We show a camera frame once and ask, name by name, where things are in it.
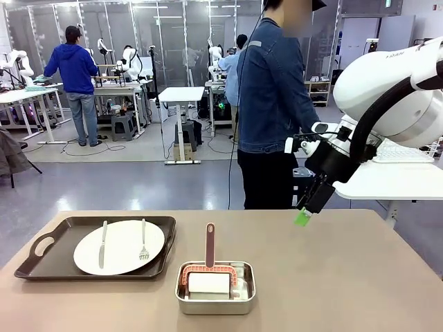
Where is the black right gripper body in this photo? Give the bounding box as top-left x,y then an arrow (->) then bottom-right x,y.
305,137 -> 361,188

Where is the white side table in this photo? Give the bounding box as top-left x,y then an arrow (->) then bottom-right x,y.
332,159 -> 443,229

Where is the low shoe shelf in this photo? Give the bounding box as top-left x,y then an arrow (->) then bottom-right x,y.
304,75 -> 333,109

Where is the person in dark denim jacket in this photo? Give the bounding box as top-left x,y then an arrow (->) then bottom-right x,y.
237,0 -> 328,210

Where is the person in light blue shirt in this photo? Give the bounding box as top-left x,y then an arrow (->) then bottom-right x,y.
217,34 -> 248,143

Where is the black stool with cardboard box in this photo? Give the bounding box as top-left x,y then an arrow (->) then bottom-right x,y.
172,120 -> 204,162

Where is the metal rectangular tin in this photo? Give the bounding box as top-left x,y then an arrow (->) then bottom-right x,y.
174,261 -> 257,315

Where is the small white standing desk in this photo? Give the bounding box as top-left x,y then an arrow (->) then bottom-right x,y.
158,86 -> 206,166

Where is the silver fork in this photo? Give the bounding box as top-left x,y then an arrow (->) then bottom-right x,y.
138,218 -> 150,261

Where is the white round plate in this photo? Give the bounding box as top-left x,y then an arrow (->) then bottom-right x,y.
73,220 -> 166,276

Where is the grey step stool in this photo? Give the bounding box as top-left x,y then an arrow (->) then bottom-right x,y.
110,111 -> 136,142

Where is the silver table knife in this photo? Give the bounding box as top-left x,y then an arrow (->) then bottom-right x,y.
98,220 -> 109,270

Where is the white desk with wooden rack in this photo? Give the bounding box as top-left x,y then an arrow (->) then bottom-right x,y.
92,64 -> 147,136

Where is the person in blue hoodie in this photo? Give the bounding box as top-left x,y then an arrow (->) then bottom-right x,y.
44,25 -> 102,148

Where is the dark brown serving tray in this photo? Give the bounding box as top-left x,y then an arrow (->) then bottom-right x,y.
13,216 -> 177,282

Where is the white desk with green cloth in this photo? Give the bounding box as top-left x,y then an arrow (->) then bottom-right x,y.
0,82 -> 69,145

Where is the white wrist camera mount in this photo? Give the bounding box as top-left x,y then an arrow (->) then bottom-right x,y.
284,120 -> 332,156

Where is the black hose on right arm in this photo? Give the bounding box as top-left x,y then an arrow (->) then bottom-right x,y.
349,77 -> 416,164

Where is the white wire dish rack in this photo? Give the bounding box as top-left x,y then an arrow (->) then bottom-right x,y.
372,137 -> 435,164

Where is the thin black hanging cable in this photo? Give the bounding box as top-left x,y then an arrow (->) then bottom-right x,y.
227,0 -> 266,210

